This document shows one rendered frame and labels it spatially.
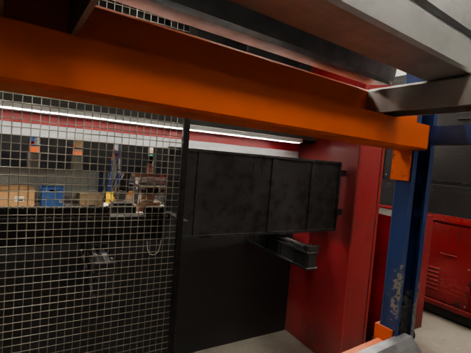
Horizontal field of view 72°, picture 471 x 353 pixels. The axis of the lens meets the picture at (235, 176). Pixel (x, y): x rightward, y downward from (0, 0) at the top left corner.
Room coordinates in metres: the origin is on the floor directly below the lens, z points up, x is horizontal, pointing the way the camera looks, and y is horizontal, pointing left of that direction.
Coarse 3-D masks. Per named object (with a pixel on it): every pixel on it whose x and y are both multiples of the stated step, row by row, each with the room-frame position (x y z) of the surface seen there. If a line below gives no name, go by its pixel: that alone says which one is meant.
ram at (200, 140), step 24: (0, 120) 1.56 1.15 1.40; (24, 120) 1.61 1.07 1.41; (48, 120) 1.66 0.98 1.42; (72, 120) 1.71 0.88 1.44; (96, 120) 1.77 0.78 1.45; (144, 144) 1.90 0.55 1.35; (168, 144) 1.98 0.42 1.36; (192, 144) 2.05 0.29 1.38; (216, 144) 2.14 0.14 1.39; (240, 144) 2.23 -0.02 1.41; (264, 144) 2.33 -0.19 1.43; (288, 144) 2.43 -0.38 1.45
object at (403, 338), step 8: (400, 336) 0.44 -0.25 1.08; (408, 336) 0.44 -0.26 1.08; (376, 344) 0.43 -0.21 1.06; (384, 344) 0.41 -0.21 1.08; (392, 344) 0.41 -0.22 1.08; (400, 344) 0.42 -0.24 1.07; (408, 344) 0.43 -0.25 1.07; (416, 344) 0.43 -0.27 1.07; (360, 352) 0.39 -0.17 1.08; (368, 352) 0.39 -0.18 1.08; (376, 352) 0.39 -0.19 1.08; (384, 352) 0.40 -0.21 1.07; (392, 352) 0.40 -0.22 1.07; (400, 352) 0.41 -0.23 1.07; (408, 352) 0.42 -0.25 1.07; (416, 352) 0.42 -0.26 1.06
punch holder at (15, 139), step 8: (0, 136) 1.56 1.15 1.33; (8, 136) 1.58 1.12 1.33; (16, 136) 1.59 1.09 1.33; (24, 136) 1.61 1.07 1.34; (8, 144) 1.58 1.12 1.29; (16, 144) 1.60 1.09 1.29; (24, 144) 1.61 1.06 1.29; (8, 152) 1.58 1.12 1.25; (16, 152) 1.60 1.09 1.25; (24, 152) 1.61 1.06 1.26; (8, 160) 1.58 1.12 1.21; (16, 160) 1.60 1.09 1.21; (24, 160) 1.61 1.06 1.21
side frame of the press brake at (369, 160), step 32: (352, 160) 2.04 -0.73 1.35; (352, 192) 2.02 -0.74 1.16; (352, 224) 2.00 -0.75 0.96; (320, 256) 2.21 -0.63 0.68; (352, 256) 2.02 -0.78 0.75; (288, 288) 2.47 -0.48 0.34; (320, 288) 2.18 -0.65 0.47; (352, 288) 2.04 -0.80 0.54; (288, 320) 2.44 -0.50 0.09; (320, 320) 2.16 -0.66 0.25; (352, 320) 2.05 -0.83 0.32; (320, 352) 2.13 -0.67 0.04
